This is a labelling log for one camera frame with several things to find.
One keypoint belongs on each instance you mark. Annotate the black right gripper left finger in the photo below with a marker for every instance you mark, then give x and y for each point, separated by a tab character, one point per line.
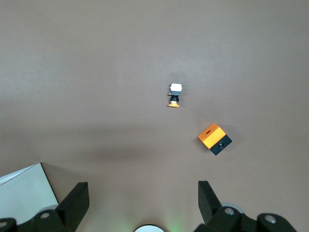
72	205

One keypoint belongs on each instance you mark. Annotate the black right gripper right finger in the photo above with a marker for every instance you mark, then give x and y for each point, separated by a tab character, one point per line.
210	207

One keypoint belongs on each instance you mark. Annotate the white drawer cabinet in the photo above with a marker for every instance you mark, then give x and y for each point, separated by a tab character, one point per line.
24	188

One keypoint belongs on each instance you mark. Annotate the orange and black box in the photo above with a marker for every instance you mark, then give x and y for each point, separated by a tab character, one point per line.
211	137

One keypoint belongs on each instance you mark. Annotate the yellow push button switch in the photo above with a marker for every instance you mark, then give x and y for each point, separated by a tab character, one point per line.
175	93

